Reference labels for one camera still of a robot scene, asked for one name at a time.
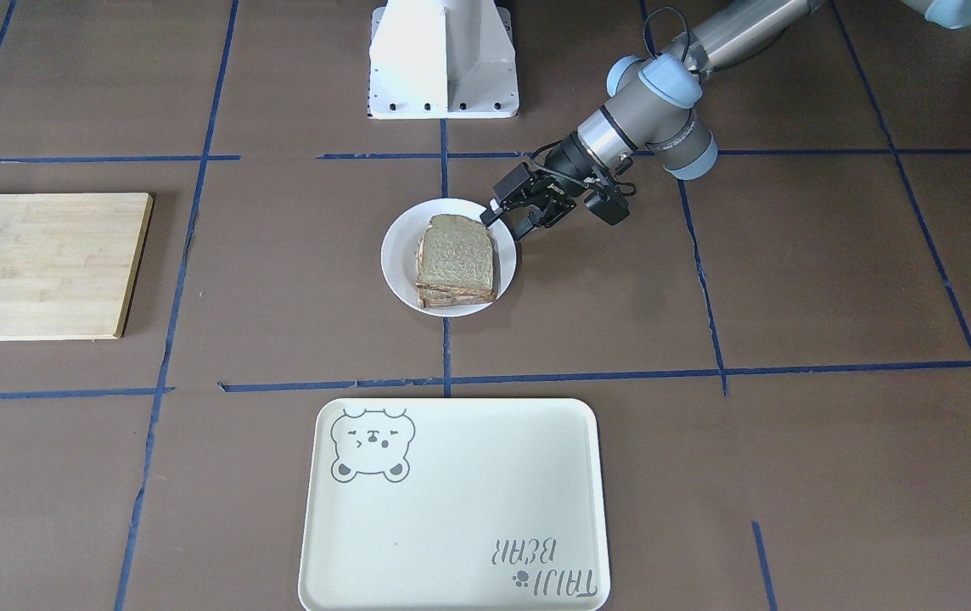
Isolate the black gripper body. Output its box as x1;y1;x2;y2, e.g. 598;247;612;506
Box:
527;134;607;223

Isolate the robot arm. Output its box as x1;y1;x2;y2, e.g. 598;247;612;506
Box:
480;1;820;239

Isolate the bread slice with fried egg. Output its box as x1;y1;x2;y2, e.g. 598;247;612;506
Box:
414;238;497;308

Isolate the cream bear tray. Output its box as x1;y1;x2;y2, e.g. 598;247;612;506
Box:
298;398;611;610

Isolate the bamboo cutting board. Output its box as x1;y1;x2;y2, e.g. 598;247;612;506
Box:
0;193;154;341

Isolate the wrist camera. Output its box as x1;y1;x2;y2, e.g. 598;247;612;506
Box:
584;178;637;226

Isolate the white camera mast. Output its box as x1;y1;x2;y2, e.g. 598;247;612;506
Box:
367;1;520;121

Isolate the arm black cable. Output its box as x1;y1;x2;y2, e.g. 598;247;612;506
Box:
640;7;693;69

